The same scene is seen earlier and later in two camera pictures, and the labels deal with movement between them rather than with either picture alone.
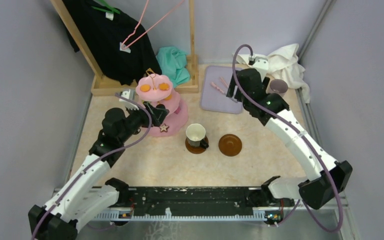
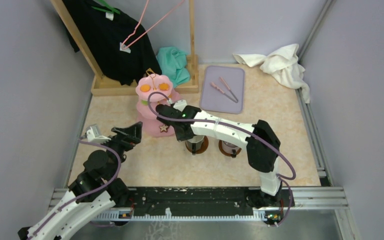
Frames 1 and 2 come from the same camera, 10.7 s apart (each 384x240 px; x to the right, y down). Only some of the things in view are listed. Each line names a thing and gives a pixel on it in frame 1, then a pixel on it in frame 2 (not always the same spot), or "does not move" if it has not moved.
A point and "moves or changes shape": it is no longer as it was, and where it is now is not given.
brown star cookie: (163, 128) does not move
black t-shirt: (118, 46) does not move
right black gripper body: (265, 81) -> (181, 137)
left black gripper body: (137, 119) -> (119, 146)
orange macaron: (145, 87) does not move
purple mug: (278, 86) -> (230, 148)
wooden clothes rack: (103, 86) does not move
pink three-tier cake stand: (158, 89) does not move
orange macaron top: (164, 86) does not move
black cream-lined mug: (195, 135) moves or changes shape
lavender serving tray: (212, 99) does not move
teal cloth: (173, 65) does not move
